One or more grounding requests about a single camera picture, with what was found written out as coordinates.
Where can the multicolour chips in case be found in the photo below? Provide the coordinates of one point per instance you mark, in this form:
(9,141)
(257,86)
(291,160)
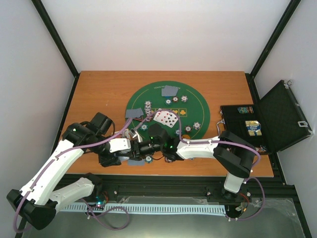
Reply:
(246,110)

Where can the face up red card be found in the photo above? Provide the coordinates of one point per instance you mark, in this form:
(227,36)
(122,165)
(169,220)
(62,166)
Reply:
(161,117)

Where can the gold blue card pack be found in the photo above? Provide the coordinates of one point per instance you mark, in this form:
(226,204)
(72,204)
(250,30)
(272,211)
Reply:
(253,128)

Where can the black chip carrying case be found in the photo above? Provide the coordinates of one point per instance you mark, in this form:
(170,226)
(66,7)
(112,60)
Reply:
(282,120)

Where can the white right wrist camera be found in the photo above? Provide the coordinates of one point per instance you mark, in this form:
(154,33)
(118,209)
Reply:
(135,135)

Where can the light blue cable duct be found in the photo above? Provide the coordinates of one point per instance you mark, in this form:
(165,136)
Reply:
(148,209)

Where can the spread row of chips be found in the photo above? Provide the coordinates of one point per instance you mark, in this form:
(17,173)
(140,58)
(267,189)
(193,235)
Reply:
(148,111)

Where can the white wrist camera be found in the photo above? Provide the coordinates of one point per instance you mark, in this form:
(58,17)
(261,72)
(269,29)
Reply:
(120,144)
(135,135)

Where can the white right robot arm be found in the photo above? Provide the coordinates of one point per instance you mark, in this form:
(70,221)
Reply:
(236,155)

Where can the black frame post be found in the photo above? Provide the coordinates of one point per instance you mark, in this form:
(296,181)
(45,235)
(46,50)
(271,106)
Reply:
(285,18)
(42,12)

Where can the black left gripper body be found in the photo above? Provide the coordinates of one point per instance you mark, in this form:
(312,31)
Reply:
(103,159)

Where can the black frame post right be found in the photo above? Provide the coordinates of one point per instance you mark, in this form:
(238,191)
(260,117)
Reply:
(285,18)

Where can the green blue chip stack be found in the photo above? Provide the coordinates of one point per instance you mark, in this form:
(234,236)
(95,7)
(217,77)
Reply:
(148,159)

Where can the blue burn card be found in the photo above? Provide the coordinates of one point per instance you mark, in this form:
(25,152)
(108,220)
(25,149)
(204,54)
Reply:
(136,163)

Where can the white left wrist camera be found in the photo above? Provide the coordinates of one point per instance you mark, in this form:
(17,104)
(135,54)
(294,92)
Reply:
(120,144)

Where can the orange big blind button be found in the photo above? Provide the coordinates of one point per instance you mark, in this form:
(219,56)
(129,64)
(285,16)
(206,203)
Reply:
(186,136)

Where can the blue backed card deck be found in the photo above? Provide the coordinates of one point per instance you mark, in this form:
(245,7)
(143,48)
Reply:
(123,157)

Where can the black front frame rail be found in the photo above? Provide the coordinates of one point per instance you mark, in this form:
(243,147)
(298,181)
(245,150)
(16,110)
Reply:
(187,186)

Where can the green round poker mat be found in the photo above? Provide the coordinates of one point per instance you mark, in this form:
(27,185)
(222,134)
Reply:
(195,109)

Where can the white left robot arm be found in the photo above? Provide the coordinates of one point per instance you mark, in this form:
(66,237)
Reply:
(38,201)

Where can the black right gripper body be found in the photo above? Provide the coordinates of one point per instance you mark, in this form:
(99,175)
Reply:
(141,152)

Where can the black frame post left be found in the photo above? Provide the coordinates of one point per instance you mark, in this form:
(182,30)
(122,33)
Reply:
(42,12)

